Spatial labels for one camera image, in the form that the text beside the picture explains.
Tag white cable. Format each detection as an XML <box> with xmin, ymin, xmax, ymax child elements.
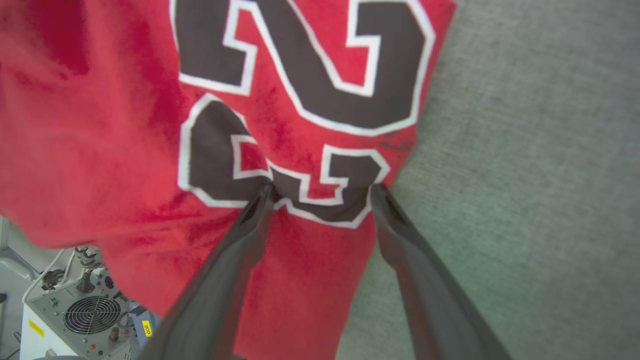
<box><xmin>22</xmin><ymin>247</ymin><xmax>68</xmax><ymax>304</ymax></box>

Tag white machine box with fan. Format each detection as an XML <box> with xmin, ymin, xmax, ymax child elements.
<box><xmin>20</xmin><ymin>272</ymin><xmax>151</xmax><ymax>360</ymax></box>

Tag metal hose fittings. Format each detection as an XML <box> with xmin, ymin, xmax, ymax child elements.
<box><xmin>74</xmin><ymin>245</ymin><xmax>108</xmax><ymax>294</ymax></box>

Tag red jersey with white sleeves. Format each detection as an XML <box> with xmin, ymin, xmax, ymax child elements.
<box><xmin>0</xmin><ymin>0</ymin><xmax>458</xmax><ymax>360</ymax></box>

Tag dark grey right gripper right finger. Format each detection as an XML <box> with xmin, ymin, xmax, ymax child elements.
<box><xmin>369</xmin><ymin>183</ymin><xmax>512</xmax><ymax>360</ymax></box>

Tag blue box with yellow label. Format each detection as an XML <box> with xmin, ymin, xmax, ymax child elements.
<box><xmin>127</xmin><ymin>301</ymin><xmax>162</xmax><ymax>347</ymax></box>

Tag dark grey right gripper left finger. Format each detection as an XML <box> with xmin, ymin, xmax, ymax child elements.
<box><xmin>137</xmin><ymin>183</ymin><xmax>276</xmax><ymax>360</ymax></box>

